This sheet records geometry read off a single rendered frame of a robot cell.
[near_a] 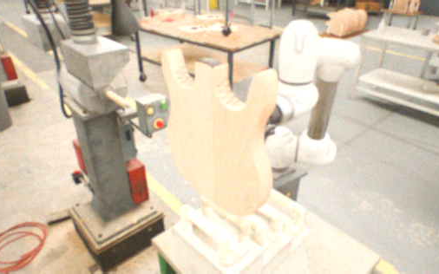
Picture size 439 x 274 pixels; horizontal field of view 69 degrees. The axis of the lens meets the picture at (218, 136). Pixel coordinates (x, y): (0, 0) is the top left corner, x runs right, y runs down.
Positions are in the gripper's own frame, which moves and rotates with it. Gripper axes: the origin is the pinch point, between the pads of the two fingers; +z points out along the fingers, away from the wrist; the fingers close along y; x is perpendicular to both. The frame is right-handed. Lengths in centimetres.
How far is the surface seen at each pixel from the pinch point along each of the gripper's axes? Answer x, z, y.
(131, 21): 15, -23, 78
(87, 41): 8, -6, 85
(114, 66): 1, -8, 70
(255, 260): -36.8, -1.0, -13.1
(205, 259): -36.6, 9.4, -2.5
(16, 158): -146, 11, 289
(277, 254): -44.5, -12.7, -13.1
